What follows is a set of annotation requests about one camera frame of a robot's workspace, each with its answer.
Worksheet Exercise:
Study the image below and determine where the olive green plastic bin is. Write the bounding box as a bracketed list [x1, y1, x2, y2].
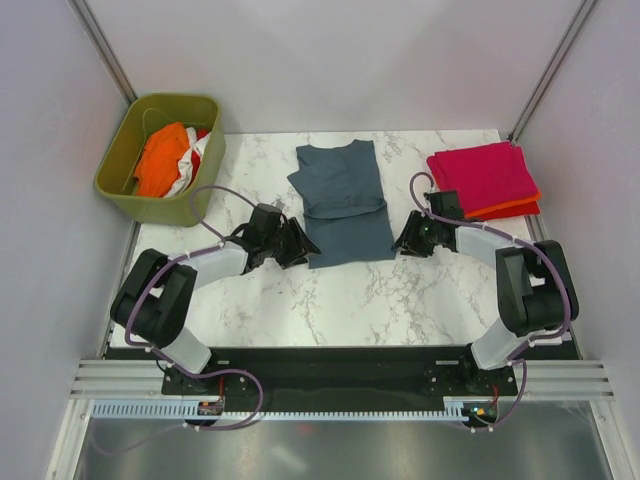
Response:
[94, 93, 226, 227]

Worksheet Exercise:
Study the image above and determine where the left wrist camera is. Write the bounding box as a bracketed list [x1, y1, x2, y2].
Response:
[271, 200, 285, 211]

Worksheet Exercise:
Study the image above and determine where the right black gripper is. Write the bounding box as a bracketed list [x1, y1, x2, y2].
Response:
[391, 210, 441, 258]

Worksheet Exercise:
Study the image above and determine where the magenta folded t-shirt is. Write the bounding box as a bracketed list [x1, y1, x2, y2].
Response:
[426, 142, 540, 213]

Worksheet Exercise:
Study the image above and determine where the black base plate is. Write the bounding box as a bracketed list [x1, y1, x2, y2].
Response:
[154, 346, 517, 412]

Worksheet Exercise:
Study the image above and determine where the blue-grey t-shirt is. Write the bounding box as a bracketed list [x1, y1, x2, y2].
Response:
[288, 140, 396, 269]

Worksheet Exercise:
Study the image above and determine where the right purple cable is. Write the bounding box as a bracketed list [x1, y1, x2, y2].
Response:
[409, 172, 574, 435]

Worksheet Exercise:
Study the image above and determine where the orange folded t-shirt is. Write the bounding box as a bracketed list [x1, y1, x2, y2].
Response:
[465, 192, 541, 221]

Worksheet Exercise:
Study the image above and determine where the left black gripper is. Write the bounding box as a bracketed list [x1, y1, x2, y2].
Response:
[263, 217, 320, 269]

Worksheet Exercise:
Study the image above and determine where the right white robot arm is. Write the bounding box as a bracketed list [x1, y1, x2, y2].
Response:
[393, 191, 579, 394]

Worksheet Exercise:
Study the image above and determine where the orange t-shirt in bin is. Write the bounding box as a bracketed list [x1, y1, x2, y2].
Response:
[134, 122, 190, 198]

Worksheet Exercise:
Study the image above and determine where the red folded t-shirt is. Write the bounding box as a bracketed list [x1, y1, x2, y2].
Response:
[478, 201, 540, 221]

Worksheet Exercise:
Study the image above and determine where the white slotted cable duct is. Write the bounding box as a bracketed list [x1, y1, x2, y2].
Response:
[91, 400, 468, 422]

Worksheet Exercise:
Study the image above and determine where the white and red t-shirt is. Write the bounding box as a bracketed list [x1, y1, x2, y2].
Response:
[164, 127, 211, 198]

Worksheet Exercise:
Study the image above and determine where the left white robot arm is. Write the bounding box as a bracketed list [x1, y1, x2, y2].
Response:
[110, 203, 320, 393]

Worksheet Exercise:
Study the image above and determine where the purple cable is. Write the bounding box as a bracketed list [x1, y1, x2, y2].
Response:
[409, 172, 574, 435]
[92, 185, 266, 456]

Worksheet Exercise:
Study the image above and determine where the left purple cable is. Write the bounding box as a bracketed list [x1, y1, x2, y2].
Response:
[92, 185, 266, 456]

